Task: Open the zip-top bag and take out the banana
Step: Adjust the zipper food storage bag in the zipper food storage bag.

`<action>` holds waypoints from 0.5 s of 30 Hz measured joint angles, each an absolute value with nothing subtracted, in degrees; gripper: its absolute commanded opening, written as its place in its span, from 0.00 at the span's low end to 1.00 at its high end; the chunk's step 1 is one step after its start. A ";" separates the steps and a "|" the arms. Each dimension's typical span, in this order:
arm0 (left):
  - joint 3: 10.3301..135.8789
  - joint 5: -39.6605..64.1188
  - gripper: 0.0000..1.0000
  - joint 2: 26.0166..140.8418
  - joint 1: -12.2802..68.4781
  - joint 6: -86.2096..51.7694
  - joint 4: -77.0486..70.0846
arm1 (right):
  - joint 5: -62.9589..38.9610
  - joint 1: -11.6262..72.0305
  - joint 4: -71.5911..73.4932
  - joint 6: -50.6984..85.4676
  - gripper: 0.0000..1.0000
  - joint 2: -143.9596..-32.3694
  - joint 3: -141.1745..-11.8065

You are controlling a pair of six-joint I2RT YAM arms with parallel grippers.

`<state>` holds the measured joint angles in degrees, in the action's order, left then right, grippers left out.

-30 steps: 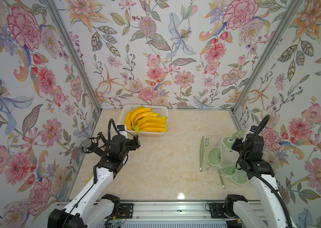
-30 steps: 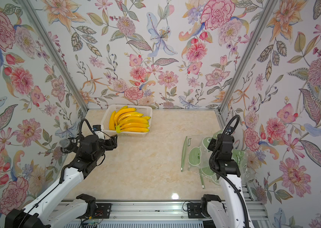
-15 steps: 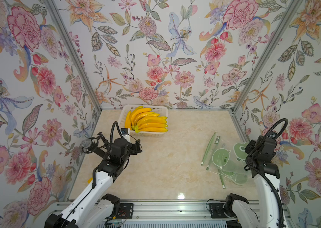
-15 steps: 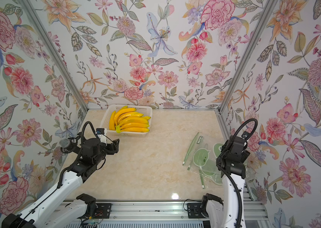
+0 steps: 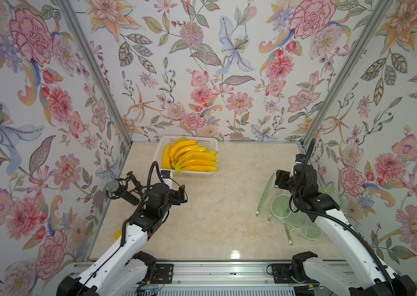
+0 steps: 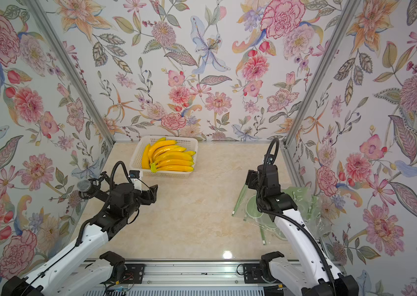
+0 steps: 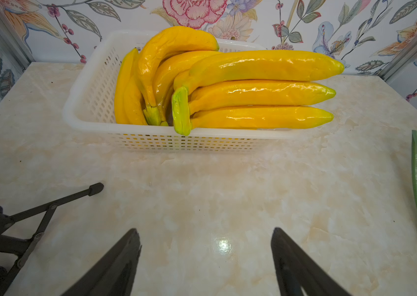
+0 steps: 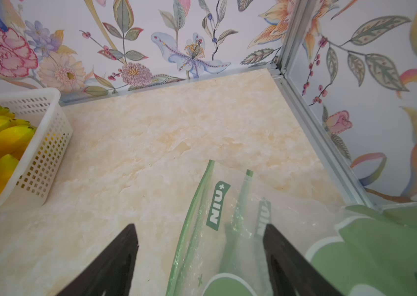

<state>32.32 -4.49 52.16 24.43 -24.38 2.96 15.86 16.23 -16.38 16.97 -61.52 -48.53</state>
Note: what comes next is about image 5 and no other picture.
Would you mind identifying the single yellow banana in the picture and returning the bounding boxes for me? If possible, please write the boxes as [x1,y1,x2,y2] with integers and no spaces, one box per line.
[169,140,197,163]
[162,144,172,170]

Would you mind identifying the yellow banana bunch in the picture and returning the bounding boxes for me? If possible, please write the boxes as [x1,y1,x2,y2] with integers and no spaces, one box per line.
[171,138,207,168]
[174,150,218,173]

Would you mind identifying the zip-top bag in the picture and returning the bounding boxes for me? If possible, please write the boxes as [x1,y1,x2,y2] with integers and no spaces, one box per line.
[281,212,323,245]
[255,173,304,229]

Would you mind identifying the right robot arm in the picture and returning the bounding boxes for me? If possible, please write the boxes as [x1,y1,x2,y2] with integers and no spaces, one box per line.
[275,164,417,296]

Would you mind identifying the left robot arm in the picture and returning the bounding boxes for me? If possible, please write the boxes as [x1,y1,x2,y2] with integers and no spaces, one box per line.
[56,183,188,296]

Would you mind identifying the black microphone on tripod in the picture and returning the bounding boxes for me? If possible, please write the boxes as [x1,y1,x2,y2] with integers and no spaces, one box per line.
[104,171,144,205]

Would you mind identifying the white plastic basket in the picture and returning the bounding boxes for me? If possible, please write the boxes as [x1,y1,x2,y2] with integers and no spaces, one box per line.
[153,136,218,177]

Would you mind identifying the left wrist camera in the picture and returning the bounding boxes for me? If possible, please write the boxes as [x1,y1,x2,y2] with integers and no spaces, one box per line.
[160,170,174,189]

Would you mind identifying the aluminium front rail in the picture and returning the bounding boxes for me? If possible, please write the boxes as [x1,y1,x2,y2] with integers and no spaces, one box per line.
[143,260,302,292]

